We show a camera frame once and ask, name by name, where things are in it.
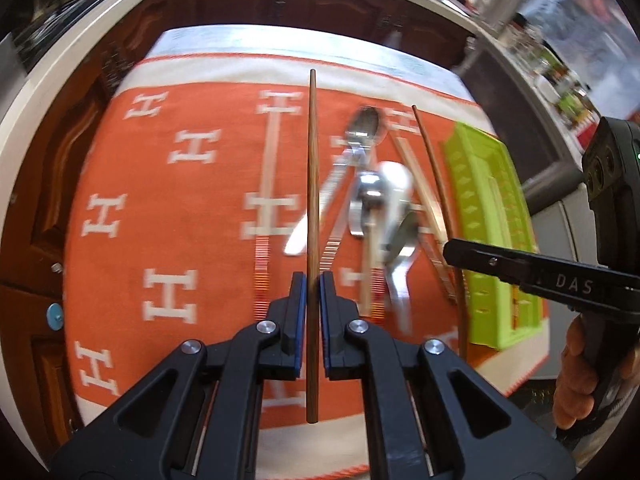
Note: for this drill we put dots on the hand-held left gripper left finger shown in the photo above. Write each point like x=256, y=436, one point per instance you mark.
x=299, y=310

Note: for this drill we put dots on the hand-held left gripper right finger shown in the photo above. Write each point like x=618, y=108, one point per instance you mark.
x=327, y=310

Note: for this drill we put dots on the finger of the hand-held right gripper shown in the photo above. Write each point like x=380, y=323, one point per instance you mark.
x=500, y=262

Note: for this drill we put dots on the green plastic utensil tray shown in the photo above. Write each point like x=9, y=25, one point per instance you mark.
x=480, y=160

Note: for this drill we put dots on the dark brown wooden chopstick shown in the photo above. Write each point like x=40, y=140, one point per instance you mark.
x=312, y=160
x=435, y=180

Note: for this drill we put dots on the white ceramic spoon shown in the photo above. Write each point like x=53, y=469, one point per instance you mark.
x=397, y=185

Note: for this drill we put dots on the person's right hand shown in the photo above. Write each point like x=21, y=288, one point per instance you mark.
x=572, y=385

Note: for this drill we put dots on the stainless steel cabinet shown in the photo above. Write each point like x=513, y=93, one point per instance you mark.
x=525, y=135

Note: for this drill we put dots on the orange patterned tablecloth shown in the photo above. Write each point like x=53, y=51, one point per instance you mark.
x=175, y=210

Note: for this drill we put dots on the blue round cabinet knob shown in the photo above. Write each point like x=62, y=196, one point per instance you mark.
x=54, y=316

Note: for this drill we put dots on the pale patterned table cover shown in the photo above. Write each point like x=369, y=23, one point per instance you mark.
x=300, y=45

